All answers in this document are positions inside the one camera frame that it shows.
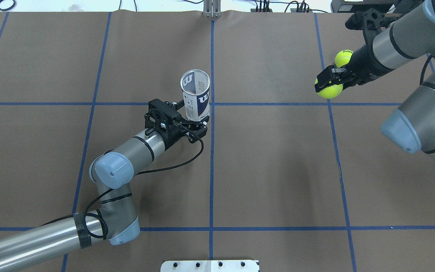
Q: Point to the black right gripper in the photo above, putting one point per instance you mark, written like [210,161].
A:
[361,62]

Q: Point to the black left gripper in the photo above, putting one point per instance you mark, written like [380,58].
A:
[171,137]

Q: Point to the yellow tennis ball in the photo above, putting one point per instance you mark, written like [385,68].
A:
[331,91]
[343,57]

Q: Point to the white tennis ball can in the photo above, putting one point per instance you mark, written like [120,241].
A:
[195,85]

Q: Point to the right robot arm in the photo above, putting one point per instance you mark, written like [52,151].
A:
[391,42]

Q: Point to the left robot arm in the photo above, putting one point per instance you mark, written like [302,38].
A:
[112,215]

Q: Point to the black box with label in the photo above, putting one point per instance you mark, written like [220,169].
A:
[351,6]

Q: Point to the aluminium frame post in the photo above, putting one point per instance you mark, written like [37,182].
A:
[212,9]

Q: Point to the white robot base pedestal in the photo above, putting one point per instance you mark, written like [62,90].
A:
[210,266]

